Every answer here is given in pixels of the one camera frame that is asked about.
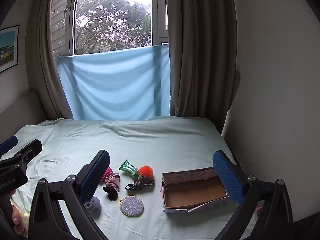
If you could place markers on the green snack packet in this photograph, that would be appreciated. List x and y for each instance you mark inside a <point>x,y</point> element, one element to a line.
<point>128,168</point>

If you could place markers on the grey fluffy ball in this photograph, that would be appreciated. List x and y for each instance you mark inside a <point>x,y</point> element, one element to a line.
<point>93,205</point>

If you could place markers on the black cloth scrunchie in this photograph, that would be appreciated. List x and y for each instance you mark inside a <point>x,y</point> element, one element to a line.
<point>111,193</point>

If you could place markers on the black and white scrunchie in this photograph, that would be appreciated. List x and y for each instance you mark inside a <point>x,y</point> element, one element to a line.
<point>137,186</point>

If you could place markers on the orange pompom with green knit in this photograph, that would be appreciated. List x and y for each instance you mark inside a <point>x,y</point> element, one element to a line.
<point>145,171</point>

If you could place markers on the beige curtain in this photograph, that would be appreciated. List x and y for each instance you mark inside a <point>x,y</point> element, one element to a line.
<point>200,50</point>
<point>42,55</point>

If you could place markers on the wall poster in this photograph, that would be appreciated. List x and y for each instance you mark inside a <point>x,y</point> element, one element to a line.
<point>8,48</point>

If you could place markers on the person's left hand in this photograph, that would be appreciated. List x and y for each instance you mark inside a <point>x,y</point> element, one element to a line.
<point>18,218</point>

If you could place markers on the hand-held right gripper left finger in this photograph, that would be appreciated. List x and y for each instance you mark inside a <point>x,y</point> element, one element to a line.
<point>94,177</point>

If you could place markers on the trees outside window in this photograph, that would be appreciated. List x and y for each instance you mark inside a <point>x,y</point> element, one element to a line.
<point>112,22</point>

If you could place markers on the pale pink cloth scrunchie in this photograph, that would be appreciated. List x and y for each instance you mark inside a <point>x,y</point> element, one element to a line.
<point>113,180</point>

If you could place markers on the pink zip pouch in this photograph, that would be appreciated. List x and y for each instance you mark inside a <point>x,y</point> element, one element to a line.
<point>107,173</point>

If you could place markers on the white headboard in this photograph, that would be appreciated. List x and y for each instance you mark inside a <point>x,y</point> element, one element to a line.
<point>20,110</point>

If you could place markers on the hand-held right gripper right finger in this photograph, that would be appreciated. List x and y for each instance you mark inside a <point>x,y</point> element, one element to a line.
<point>228,178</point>

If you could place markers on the patterned cardboard box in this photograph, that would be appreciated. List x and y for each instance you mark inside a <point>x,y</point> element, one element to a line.
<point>193,192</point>

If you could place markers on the white framed window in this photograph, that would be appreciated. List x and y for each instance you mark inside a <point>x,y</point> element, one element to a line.
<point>157,10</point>

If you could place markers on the round glittery pad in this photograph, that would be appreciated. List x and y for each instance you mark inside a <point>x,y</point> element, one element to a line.
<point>131,205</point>

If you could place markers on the light blue hanging cloth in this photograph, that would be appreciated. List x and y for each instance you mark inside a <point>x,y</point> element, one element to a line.
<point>115,85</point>

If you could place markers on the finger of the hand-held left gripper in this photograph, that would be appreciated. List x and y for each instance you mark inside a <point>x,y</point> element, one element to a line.
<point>27,152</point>
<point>8,143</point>

